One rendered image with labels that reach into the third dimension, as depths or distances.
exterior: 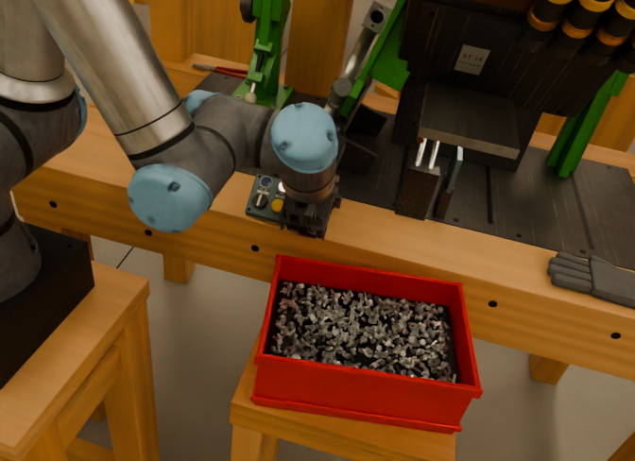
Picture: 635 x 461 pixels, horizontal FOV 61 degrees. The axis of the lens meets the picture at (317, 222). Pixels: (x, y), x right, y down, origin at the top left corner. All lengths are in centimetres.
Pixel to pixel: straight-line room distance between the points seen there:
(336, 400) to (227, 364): 109
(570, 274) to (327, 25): 82
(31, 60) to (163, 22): 87
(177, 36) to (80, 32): 107
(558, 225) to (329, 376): 64
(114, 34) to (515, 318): 82
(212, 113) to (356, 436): 50
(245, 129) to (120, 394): 64
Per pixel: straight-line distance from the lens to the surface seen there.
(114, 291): 94
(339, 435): 85
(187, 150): 55
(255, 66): 134
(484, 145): 90
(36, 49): 76
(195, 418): 178
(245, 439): 94
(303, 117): 62
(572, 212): 128
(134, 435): 123
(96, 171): 112
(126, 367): 104
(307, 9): 144
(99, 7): 52
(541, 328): 108
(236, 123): 64
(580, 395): 220
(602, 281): 107
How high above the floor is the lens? 152
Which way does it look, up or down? 38 degrees down
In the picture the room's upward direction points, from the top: 10 degrees clockwise
